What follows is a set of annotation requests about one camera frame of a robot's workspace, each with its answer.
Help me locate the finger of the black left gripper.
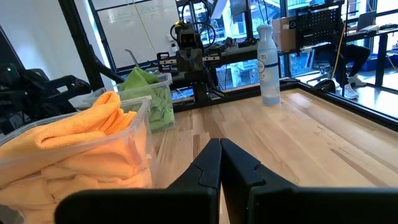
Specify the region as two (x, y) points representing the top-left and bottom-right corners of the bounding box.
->
(190, 48), (205, 73)
(176, 48), (191, 73)

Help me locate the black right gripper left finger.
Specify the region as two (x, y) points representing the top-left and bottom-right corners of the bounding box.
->
(54, 138), (222, 224)

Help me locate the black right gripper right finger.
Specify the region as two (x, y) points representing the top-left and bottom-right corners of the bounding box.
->
(220, 138), (398, 224)

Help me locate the orange microfiber towel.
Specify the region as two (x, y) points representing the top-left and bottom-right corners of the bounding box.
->
(0, 90), (138, 153)
(0, 124), (154, 224)

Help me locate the clear plastic bin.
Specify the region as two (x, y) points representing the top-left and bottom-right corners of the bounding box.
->
(82, 73), (177, 134)
(0, 96), (156, 224)

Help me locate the white whiteboard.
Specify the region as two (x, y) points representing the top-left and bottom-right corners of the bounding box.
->
(91, 0), (181, 69)

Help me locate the clear plastic water bottle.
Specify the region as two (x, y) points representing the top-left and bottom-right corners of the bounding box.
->
(256, 24), (282, 106)

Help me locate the brown cardboard box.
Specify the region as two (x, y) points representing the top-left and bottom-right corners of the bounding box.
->
(272, 16), (298, 53)

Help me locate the black pegboard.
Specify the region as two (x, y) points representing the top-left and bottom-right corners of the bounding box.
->
(295, 6), (343, 50)

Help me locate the person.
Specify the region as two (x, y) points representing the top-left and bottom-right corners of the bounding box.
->
(313, 18), (373, 100)

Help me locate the blue storage crate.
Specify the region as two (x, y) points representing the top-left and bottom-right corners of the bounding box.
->
(362, 48), (398, 72)

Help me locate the grey laptop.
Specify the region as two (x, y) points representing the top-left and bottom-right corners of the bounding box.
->
(356, 11), (379, 32)

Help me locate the black background desk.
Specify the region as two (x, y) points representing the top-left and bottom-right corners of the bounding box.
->
(341, 23), (398, 88)

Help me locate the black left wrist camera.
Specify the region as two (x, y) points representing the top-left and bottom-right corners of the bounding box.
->
(177, 28), (198, 50)

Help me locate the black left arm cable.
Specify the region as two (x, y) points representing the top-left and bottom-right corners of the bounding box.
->
(169, 0), (218, 50)

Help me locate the yellow cable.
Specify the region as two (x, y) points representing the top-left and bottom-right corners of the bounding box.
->
(331, 29), (346, 80)

